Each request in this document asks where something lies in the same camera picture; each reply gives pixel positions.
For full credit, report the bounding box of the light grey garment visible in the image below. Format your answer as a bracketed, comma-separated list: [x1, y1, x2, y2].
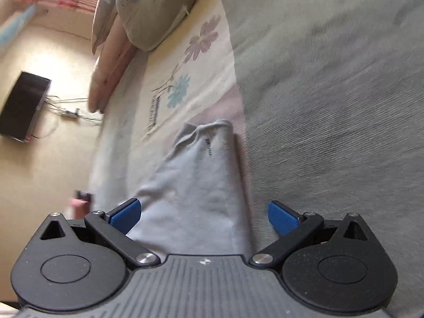
[128, 120, 251, 258]

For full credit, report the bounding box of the patchwork floral bed sheet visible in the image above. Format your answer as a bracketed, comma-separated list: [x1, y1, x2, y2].
[88, 0, 424, 312]

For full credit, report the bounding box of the folded pink quilt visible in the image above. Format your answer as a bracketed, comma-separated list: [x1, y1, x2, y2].
[88, 16, 137, 113]

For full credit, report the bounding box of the grey cat face cushion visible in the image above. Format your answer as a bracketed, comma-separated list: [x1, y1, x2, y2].
[116, 0, 195, 51]

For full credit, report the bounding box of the white power strip with cables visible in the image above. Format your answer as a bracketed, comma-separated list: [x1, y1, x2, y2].
[29, 95, 103, 140]

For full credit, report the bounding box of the black wall television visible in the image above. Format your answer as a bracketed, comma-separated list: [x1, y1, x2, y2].
[1, 72, 51, 143]

